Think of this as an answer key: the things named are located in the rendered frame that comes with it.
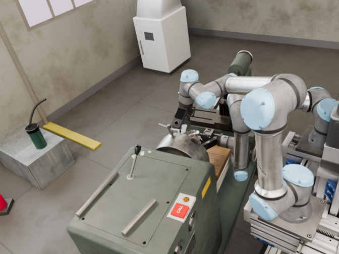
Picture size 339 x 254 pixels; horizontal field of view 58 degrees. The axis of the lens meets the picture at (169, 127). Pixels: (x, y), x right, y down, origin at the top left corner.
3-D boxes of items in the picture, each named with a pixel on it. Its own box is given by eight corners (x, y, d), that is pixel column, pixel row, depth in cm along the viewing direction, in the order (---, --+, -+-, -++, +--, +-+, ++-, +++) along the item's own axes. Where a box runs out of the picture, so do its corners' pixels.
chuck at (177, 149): (208, 190, 172) (192, 147, 157) (162, 184, 189) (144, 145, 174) (210, 185, 175) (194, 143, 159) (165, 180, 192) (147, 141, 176)
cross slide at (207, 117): (243, 134, 211) (243, 129, 208) (187, 124, 230) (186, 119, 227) (250, 119, 223) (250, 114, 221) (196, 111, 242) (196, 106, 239)
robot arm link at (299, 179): (317, 195, 123) (322, 172, 115) (293, 212, 118) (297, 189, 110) (293, 178, 132) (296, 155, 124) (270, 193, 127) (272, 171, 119)
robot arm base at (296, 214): (316, 203, 132) (319, 187, 126) (305, 229, 123) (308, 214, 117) (281, 190, 140) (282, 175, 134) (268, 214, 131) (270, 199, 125)
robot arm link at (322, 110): (318, 135, 151) (323, 112, 143) (309, 119, 161) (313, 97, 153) (344, 132, 149) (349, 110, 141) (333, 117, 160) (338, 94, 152)
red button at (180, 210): (183, 220, 125) (183, 217, 123) (170, 215, 127) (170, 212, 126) (189, 208, 129) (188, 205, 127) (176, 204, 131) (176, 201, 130)
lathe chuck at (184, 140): (210, 185, 175) (194, 143, 159) (165, 180, 192) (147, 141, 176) (215, 174, 181) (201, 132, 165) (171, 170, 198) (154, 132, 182)
